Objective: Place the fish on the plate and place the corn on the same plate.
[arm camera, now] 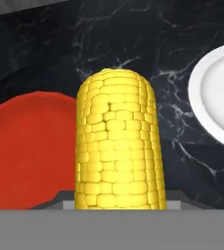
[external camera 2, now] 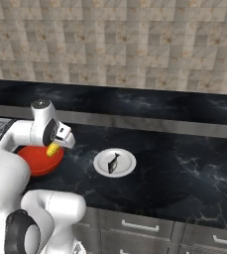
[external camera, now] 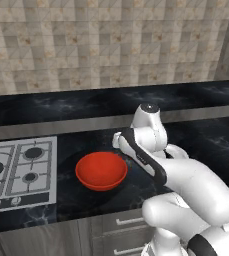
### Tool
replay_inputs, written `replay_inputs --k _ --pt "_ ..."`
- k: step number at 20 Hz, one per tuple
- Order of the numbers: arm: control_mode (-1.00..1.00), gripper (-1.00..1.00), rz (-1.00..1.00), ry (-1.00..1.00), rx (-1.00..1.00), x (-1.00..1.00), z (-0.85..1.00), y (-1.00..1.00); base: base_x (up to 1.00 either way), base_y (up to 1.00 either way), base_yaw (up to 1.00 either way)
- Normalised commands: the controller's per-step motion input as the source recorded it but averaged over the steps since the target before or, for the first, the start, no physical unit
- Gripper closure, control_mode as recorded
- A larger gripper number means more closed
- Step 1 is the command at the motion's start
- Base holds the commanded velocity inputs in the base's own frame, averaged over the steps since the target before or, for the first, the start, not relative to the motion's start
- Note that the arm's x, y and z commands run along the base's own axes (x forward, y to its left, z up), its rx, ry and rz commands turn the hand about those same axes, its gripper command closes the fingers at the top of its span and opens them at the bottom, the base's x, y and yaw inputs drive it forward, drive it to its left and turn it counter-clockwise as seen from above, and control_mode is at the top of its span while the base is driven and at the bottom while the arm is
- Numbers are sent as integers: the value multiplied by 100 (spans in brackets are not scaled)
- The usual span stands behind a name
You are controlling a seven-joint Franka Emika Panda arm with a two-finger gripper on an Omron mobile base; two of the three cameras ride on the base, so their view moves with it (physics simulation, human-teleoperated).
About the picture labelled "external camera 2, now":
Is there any dark grey fish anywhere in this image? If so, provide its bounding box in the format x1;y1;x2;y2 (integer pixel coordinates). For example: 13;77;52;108
107;152;121;176

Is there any yellow corn cob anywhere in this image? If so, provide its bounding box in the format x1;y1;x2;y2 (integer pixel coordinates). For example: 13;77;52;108
46;142;60;158

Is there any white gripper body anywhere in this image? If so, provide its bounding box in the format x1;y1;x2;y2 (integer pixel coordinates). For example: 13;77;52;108
52;132;76;150

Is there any white round plate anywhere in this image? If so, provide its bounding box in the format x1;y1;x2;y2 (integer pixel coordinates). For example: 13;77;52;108
92;148;138;179

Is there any grey drawer front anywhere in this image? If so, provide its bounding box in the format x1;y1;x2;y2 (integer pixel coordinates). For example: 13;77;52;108
180;222;227;254
99;208;176;240
99;229;182;254
71;205;102;254

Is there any red bowl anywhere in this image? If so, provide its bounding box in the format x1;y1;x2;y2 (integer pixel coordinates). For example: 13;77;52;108
17;144;65;178

